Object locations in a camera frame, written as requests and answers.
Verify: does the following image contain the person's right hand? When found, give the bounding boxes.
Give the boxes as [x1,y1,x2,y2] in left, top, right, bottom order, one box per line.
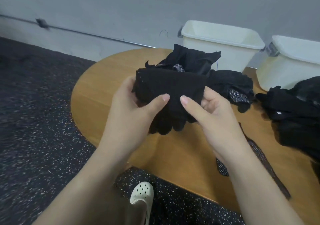
[180,86,248,160]

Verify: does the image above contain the person's left hand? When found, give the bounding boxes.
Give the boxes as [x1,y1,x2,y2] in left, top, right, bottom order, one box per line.
[97,75,171,158]

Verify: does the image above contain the stack of black gloves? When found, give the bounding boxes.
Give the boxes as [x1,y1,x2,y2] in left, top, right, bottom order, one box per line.
[132,67,208,135]

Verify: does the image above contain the black dotted glove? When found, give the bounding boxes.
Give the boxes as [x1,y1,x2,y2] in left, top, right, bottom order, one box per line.
[216,122,292,199]
[132,67,208,135]

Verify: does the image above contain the pile of black gloves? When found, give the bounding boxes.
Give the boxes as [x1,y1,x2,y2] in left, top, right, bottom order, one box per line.
[132,67,208,135]
[145,44,320,158]

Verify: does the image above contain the white plastic bin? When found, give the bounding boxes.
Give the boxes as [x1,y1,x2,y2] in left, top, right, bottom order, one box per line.
[178,20,266,73]
[256,35,320,92]

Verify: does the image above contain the person's left forearm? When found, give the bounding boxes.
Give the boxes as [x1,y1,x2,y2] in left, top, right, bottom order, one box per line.
[32,147,138,225]

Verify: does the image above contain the person's right forearm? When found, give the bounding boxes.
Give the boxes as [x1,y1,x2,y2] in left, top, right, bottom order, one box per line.
[225,145,306,225]

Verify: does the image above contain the person's left white shoe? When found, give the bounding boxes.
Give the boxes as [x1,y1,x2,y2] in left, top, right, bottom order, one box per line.
[129,181,155,225]

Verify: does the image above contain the person's left leg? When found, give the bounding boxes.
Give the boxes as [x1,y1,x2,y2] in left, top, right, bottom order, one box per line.
[122,202,148,225]

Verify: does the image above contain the grey wall pipe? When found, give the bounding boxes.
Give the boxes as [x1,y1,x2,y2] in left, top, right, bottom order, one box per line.
[0,13,158,49]

